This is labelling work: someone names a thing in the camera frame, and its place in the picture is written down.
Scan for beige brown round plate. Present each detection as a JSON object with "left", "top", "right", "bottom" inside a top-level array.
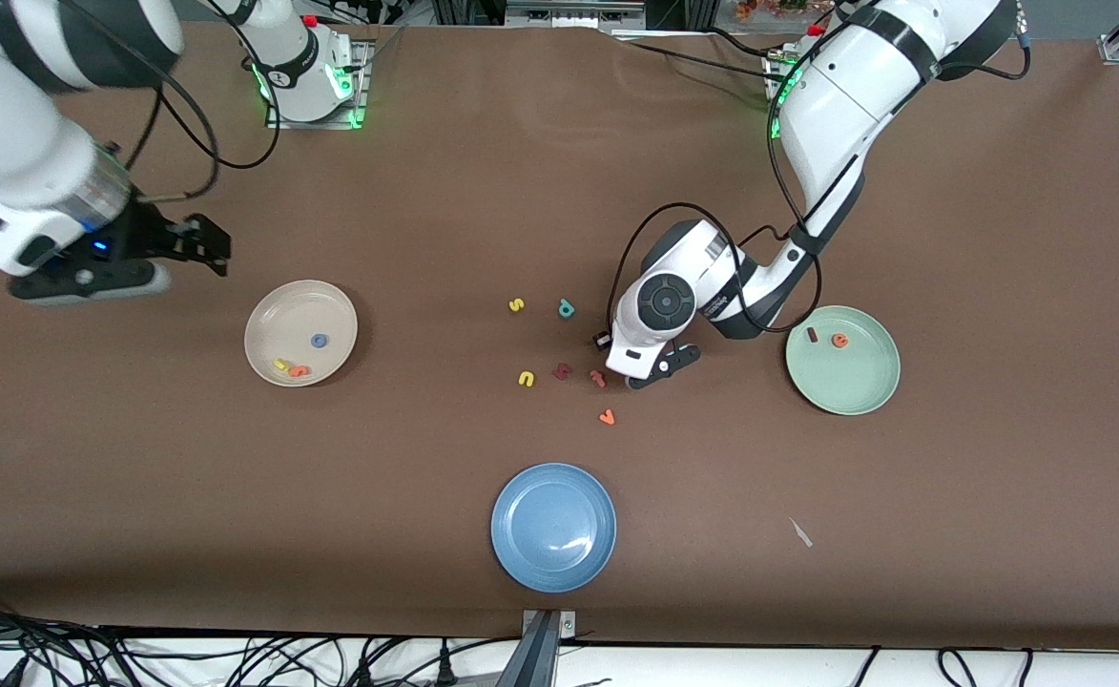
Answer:
[{"left": 243, "top": 279, "right": 360, "bottom": 388}]

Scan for blue round plate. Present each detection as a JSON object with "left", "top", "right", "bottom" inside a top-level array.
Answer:
[{"left": 490, "top": 463, "right": 618, "bottom": 593}]

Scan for brown table cover mat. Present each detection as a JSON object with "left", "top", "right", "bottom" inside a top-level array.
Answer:
[{"left": 0, "top": 17, "right": 1119, "bottom": 652}]

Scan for pale green round plate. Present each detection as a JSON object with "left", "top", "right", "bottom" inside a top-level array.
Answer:
[{"left": 785, "top": 304, "right": 902, "bottom": 417}]

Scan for grey power strip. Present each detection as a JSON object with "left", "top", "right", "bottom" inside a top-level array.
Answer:
[{"left": 507, "top": 3, "right": 648, "bottom": 30}]

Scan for orange dried flowers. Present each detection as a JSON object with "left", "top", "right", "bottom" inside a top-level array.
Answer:
[{"left": 736, "top": 0, "right": 808, "bottom": 22}]

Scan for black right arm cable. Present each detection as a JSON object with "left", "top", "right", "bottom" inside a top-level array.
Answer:
[{"left": 49, "top": 0, "right": 281, "bottom": 203}]

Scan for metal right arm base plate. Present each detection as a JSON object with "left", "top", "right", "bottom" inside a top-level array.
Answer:
[{"left": 265, "top": 38, "right": 374, "bottom": 131}]

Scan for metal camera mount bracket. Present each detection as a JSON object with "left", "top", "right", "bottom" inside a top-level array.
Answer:
[{"left": 497, "top": 609, "right": 578, "bottom": 687}]

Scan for black cable on table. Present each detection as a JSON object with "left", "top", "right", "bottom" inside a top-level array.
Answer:
[{"left": 616, "top": 27, "right": 789, "bottom": 87}]

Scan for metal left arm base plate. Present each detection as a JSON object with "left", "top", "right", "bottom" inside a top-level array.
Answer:
[{"left": 762, "top": 46, "right": 808, "bottom": 142}]

